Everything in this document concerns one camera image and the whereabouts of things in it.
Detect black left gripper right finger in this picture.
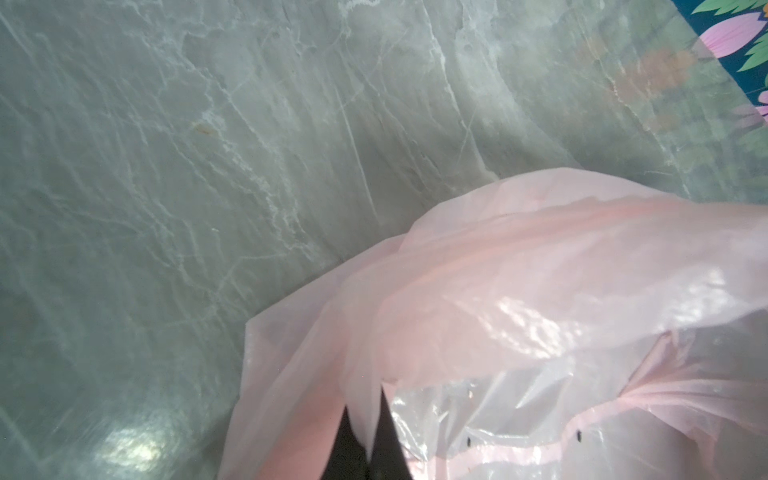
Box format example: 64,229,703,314
368,391,412,480

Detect pink plastic bag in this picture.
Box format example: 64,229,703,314
219,168,767,479

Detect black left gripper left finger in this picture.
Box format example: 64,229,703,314
320,409,368,480

